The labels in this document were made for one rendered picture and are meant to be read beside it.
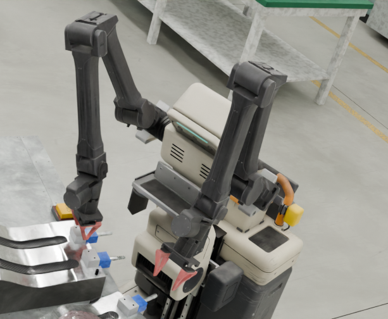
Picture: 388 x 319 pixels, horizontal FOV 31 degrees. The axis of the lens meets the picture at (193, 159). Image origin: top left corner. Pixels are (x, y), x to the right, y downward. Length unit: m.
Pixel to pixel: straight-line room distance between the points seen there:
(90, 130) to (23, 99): 2.73
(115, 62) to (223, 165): 0.44
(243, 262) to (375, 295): 1.55
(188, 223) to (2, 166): 0.97
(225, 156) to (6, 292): 0.70
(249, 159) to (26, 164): 1.01
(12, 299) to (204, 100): 0.78
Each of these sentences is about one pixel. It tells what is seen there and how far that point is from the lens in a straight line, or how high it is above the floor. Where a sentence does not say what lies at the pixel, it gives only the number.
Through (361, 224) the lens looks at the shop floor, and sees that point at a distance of 4.47.
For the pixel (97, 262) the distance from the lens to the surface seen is 2.08.
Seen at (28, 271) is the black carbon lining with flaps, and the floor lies 0.88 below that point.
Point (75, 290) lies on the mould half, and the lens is 2.06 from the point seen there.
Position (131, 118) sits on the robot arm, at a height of 1.24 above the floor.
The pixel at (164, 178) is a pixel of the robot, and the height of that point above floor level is 1.06.
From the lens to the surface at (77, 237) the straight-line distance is 2.14.
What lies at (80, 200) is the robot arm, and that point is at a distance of 1.98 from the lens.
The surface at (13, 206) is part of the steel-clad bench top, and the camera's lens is 2.40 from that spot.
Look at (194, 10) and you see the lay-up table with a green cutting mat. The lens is 6.16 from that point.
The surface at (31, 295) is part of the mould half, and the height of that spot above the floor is 0.86.
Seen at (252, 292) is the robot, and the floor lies 0.66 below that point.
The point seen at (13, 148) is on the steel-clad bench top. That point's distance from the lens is 2.69.
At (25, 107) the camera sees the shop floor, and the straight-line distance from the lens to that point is 4.58.
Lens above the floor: 2.26
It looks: 30 degrees down
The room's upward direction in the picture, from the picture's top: 17 degrees clockwise
